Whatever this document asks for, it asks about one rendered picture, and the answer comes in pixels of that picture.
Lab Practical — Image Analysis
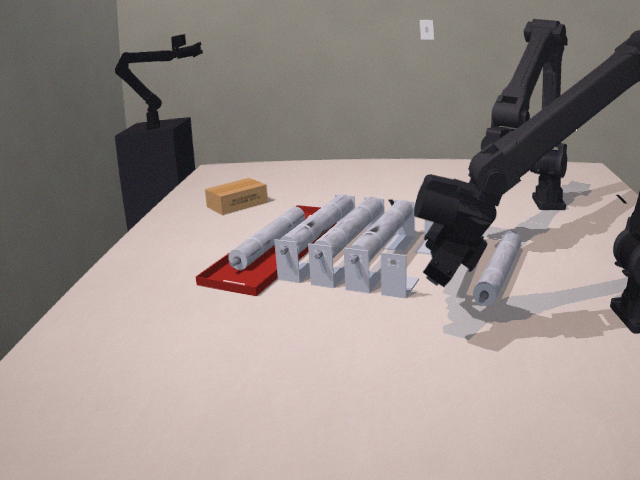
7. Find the red scrap tray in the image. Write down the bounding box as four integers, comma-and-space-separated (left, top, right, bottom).
196, 205, 321, 296

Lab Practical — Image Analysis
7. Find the brown cardboard box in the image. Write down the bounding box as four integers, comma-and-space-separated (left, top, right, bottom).
205, 178, 268, 215

